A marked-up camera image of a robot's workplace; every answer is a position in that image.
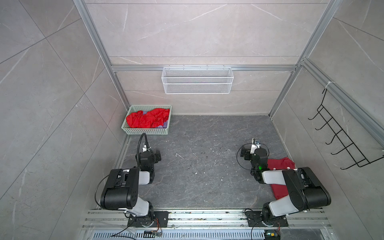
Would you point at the white wire mesh wall basket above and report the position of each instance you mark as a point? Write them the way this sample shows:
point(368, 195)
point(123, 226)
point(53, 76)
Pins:
point(197, 80)

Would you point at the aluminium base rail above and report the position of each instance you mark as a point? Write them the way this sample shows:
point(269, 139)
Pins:
point(205, 224)

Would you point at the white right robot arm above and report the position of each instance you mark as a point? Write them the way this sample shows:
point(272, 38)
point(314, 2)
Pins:
point(305, 191)

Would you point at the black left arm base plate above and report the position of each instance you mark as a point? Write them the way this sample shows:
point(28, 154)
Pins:
point(152, 220)

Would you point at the dark red printed t-shirt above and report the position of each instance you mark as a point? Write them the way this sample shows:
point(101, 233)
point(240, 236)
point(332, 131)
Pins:
point(278, 183)

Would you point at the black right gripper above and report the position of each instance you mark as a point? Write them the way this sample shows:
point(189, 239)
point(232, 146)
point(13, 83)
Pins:
point(248, 153)

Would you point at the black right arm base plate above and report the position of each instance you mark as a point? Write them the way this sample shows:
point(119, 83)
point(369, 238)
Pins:
point(261, 219)

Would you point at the green circuit board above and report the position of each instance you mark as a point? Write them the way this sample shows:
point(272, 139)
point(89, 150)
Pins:
point(272, 235)

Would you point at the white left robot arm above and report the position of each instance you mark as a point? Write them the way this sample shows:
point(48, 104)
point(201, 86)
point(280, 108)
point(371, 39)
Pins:
point(121, 191)

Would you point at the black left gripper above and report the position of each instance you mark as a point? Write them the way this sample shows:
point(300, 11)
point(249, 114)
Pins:
point(156, 156)

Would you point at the black wire wall hook rack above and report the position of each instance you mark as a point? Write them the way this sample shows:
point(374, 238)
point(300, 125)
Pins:
point(340, 134)

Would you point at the bright red t-shirt in basket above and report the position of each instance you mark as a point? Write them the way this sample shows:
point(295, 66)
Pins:
point(133, 120)

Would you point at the light green perforated plastic basket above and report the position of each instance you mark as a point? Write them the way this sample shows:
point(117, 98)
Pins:
point(146, 108)

